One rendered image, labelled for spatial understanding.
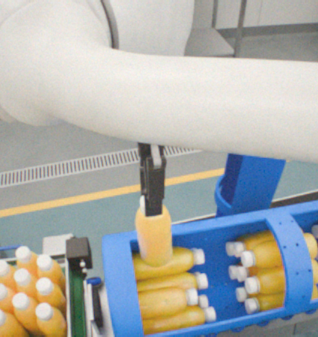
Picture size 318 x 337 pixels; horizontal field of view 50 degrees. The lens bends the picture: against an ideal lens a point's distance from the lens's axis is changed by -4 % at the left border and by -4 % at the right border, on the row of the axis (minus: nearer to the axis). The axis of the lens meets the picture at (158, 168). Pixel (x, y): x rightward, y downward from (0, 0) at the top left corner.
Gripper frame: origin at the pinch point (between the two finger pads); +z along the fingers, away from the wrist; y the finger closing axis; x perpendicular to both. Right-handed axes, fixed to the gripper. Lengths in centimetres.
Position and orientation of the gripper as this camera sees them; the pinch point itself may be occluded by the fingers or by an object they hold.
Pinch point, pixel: (150, 192)
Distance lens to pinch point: 60.3
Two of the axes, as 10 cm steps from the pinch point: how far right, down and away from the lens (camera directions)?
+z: 0.0, 6.9, 7.2
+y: -1.8, -7.1, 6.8
